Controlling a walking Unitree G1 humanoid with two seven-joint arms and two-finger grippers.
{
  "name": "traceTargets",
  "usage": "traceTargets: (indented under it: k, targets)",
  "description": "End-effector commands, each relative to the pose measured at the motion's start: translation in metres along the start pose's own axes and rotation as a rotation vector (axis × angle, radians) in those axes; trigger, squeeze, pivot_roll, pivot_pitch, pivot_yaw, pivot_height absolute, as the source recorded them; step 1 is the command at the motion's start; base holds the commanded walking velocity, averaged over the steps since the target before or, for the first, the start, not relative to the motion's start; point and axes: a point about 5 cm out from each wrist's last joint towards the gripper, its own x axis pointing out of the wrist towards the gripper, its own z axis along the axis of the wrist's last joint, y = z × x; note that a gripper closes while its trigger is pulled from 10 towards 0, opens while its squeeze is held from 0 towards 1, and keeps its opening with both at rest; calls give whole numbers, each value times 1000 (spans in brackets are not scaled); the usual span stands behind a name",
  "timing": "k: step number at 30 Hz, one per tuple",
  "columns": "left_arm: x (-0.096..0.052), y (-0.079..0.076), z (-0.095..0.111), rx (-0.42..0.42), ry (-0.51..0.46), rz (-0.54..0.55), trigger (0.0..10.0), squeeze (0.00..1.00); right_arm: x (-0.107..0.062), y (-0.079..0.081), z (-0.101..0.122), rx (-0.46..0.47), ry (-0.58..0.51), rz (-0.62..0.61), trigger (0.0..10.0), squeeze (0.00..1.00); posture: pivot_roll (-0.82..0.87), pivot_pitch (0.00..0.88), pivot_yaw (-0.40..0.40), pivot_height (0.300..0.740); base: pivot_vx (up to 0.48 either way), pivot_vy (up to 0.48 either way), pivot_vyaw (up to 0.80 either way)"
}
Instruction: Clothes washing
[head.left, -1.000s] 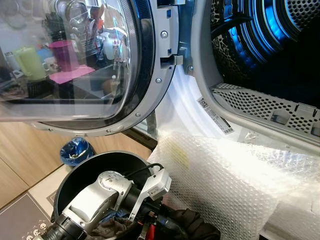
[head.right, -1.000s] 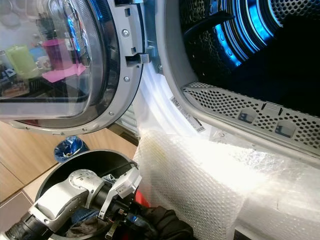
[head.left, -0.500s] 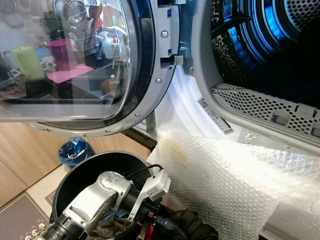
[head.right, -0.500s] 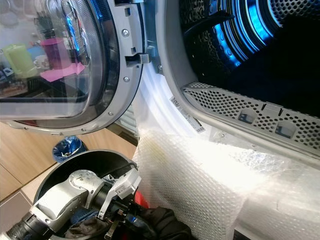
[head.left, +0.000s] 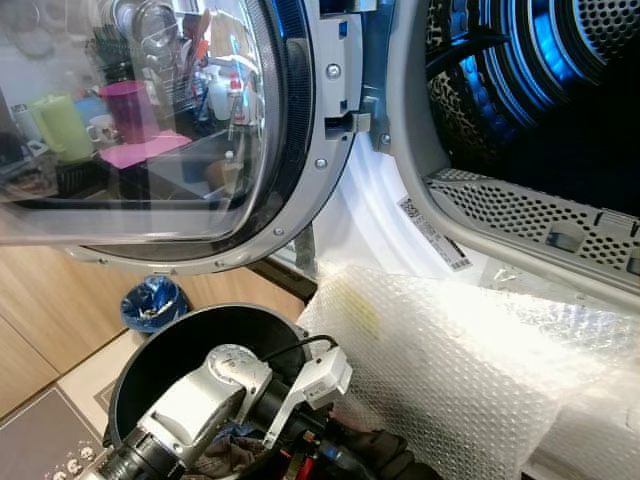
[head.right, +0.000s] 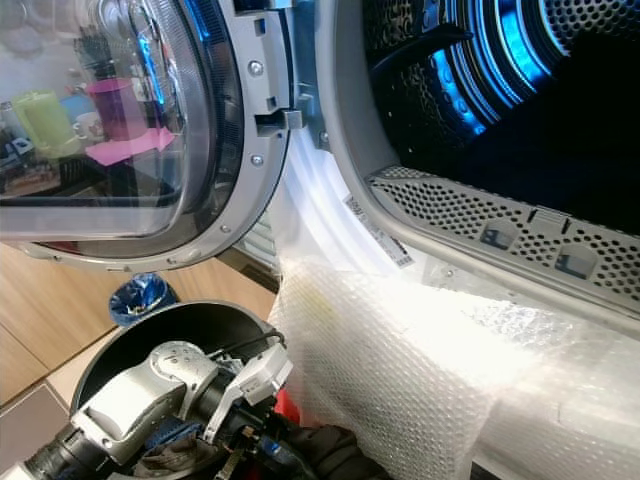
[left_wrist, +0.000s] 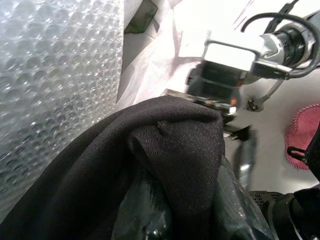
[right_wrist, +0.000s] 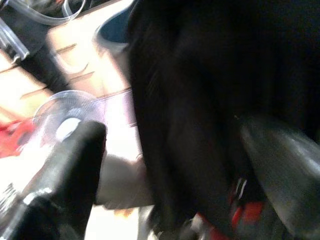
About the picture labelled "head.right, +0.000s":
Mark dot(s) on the bin with blue bag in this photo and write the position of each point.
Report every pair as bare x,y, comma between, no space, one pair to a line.
143,298

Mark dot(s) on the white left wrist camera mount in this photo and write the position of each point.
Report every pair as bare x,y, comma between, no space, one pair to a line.
263,375

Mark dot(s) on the round glass washer door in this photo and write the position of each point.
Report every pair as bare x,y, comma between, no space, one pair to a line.
240,150

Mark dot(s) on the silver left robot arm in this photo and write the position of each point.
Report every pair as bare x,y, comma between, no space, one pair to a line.
140,400

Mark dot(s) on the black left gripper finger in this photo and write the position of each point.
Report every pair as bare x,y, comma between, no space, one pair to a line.
340,455

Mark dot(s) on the perforated steel washer drum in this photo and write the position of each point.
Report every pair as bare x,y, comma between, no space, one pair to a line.
440,70

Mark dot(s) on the grey perforated lint filter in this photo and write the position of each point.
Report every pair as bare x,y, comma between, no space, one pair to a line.
470,215

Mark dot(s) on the white front-loading washing machine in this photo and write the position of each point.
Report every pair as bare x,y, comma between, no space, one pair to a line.
335,110

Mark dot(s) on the black round laundry basket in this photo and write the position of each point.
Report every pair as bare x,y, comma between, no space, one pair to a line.
140,345

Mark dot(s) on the white barcode sticker label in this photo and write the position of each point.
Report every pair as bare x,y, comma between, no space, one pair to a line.
378,230

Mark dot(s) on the clear bubble wrap sheet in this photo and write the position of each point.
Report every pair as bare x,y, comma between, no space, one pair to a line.
440,380

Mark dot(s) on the dark brown garment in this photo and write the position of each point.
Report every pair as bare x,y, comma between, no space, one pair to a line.
172,460

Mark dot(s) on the red garment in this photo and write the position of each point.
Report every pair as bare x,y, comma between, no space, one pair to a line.
288,408

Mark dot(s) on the grey floor mat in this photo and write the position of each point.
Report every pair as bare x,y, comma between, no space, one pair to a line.
28,425

